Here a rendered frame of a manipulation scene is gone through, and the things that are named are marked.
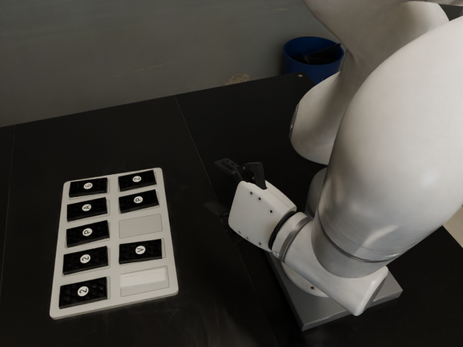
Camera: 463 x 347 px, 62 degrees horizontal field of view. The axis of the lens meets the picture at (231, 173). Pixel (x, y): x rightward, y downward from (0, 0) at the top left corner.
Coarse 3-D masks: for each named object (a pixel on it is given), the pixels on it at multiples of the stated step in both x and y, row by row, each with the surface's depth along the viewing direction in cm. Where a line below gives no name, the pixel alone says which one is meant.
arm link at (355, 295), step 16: (304, 240) 57; (288, 256) 58; (304, 256) 57; (304, 272) 57; (320, 272) 55; (384, 272) 53; (320, 288) 57; (336, 288) 54; (352, 288) 53; (368, 288) 52; (352, 304) 53; (368, 304) 54
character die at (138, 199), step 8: (144, 192) 103; (152, 192) 104; (120, 200) 102; (128, 200) 102; (136, 200) 101; (144, 200) 101; (152, 200) 101; (120, 208) 99; (128, 208) 100; (136, 208) 100; (144, 208) 101
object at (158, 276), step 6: (156, 270) 87; (162, 270) 87; (120, 276) 86; (126, 276) 86; (132, 276) 86; (138, 276) 86; (144, 276) 86; (150, 276) 86; (156, 276) 86; (162, 276) 86; (120, 282) 85; (126, 282) 85; (132, 282) 85; (138, 282) 85; (144, 282) 85; (150, 282) 85; (156, 282) 85; (162, 282) 86; (126, 288) 85
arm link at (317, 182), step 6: (324, 168) 74; (318, 174) 72; (324, 174) 71; (312, 180) 72; (318, 180) 70; (312, 186) 71; (318, 186) 70; (312, 192) 71; (318, 192) 69; (312, 198) 71; (318, 198) 69; (312, 204) 72; (312, 210) 72; (312, 216) 73
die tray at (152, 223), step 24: (120, 192) 105; (96, 216) 99; (120, 216) 99; (144, 216) 99; (120, 240) 94; (144, 240) 94; (168, 240) 94; (120, 264) 89; (144, 264) 89; (168, 264) 89; (120, 288) 85; (144, 288) 85; (168, 288) 85; (72, 312) 81
